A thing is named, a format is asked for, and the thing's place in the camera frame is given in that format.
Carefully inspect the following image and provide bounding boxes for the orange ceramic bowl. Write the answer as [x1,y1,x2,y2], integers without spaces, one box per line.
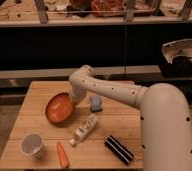
[45,92,74,124]

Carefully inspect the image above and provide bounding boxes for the white robot base shell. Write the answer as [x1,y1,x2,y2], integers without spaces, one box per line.
[161,38,192,64]

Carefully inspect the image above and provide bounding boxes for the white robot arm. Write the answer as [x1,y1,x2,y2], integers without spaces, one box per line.
[69,65,192,171]

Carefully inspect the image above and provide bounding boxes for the clear plastic bottle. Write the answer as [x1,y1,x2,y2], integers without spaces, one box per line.
[69,114,98,147]

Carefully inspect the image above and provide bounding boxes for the wooden table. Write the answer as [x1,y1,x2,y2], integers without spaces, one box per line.
[0,81,142,170]

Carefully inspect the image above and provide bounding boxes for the orange carrot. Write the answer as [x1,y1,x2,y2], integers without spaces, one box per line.
[57,143,69,169]

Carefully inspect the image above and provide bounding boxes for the white paper cup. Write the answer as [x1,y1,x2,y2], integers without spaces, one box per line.
[20,133,45,159]

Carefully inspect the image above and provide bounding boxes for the black rectangular box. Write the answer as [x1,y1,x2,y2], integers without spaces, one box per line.
[104,135,134,165]

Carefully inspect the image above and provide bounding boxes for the orange basket on shelf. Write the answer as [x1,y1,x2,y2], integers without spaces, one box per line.
[91,0,123,17]

